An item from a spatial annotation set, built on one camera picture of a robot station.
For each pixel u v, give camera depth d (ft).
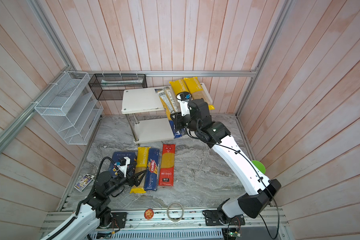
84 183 2.75
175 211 2.55
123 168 2.25
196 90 2.75
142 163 2.96
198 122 1.59
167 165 2.99
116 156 2.96
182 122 1.94
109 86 3.41
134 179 2.27
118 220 2.39
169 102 2.21
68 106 2.36
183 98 1.85
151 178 2.74
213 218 2.39
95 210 1.88
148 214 2.46
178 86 2.83
